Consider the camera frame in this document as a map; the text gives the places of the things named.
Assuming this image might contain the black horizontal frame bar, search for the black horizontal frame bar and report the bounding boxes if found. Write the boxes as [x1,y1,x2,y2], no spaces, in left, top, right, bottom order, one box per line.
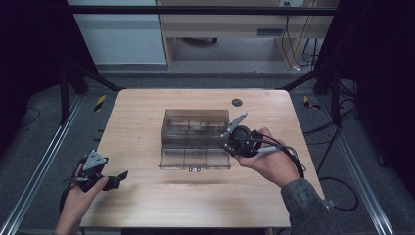
[67,5,341,17]

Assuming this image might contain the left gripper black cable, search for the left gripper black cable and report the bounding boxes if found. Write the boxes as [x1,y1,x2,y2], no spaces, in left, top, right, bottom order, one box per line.
[59,159,86,215]

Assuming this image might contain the clear grey drawer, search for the clear grey drawer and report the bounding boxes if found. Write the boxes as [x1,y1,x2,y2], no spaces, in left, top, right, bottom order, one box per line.
[159,147,232,172]

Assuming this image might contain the person's right hand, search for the person's right hand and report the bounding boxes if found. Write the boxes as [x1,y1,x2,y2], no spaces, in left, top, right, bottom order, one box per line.
[234,127,302,189]

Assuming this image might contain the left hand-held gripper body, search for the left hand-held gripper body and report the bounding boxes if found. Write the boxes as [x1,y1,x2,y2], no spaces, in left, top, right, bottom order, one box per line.
[73,150,111,193]

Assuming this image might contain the black curtain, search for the black curtain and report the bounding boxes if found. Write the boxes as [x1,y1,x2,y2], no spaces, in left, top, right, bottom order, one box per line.
[315,0,415,199]
[0,0,100,156]

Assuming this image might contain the black metal stand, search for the black metal stand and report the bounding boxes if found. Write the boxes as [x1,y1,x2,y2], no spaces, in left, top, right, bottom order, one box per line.
[278,64,345,127]
[58,61,124,125]

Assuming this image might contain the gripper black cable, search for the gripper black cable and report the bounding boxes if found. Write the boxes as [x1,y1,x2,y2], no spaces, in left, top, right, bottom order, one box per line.
[59,159,86,215]
[241,136,307,179]

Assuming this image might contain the hanging black cables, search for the hanging black cables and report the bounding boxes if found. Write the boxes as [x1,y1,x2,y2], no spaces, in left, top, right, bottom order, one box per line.
[281,1,320,71]

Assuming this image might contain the clear grey drawer box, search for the clear grey drawer box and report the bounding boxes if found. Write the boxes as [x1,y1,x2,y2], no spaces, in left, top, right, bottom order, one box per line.
[160,109,231,152]

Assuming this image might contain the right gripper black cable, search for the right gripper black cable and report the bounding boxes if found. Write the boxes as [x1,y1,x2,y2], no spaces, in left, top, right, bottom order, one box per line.
[241,136,307,179]

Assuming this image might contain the person's left hand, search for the person's left hand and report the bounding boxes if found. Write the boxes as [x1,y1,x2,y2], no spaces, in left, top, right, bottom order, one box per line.
[60,176,110,225]

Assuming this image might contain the grey cable plug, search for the grey cable plug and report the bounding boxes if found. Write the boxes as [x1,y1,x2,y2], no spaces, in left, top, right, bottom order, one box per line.
[64,176,90,184]
[256,145,279,155]

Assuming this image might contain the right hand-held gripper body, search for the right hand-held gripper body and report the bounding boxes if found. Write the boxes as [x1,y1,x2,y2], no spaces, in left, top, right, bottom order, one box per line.
[220,112,264,159]

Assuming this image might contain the white cabinet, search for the white cabinet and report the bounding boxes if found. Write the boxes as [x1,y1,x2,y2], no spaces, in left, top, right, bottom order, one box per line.
[67,0,168,66]

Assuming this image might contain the aluminium floor rail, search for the aluminium floor rail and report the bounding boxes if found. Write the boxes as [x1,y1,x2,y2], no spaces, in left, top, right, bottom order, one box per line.
[317,95,396,235]
[0,93,85,235]

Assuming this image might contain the light wooden desk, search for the light wooden desk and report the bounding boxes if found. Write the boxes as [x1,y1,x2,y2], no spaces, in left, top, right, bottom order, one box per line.
[156,0,341,71]

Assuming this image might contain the thin black floor cable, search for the thin black floor cable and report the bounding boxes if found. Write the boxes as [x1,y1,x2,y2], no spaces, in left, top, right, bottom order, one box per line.
[22,107,42,127]

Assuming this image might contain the yellow black striped tape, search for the yellow black striped tape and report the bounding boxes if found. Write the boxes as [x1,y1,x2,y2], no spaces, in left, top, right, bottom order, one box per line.
[94,94,108,113]
[302,95,322,111]

